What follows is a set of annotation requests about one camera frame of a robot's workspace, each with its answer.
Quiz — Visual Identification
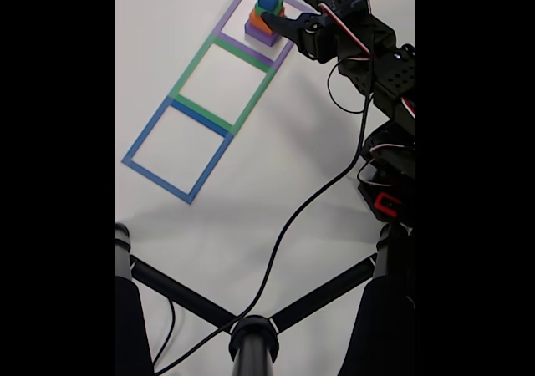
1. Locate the red table clamp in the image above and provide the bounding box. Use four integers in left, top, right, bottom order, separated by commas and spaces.
374, 191, 403, 219

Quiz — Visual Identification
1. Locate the thick black camera cable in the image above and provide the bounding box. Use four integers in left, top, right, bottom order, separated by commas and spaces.
153, 91, 374, 373

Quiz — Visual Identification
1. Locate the green square frame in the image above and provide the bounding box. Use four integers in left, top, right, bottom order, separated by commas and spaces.
169, 33, 277, 137

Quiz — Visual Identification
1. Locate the red white servo wire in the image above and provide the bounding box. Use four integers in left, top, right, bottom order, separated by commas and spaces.
356, 141, 416, 188
317, 0, 416, 120

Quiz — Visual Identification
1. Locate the large purple cube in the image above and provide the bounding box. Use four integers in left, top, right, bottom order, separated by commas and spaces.
244, 18, 280, 48

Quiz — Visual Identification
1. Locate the thin black cable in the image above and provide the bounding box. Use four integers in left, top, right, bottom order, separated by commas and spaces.
152, 299, 176, 364

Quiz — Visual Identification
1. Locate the orange cube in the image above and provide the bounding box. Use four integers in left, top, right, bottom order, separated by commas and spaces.
248, 6, 287, 33

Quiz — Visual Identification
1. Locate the blue square frame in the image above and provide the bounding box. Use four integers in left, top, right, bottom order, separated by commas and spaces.
120, 95, 235, 205

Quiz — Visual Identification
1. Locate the purple square frame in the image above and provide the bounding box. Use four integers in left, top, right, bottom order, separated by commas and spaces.
213, 0, 317, 69

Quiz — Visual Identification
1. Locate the black tripod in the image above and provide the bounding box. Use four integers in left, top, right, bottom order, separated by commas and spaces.
115, 221, 416, 376

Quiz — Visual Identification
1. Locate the green cube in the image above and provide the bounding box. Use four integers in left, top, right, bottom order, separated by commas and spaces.
254, 0, 286, 18

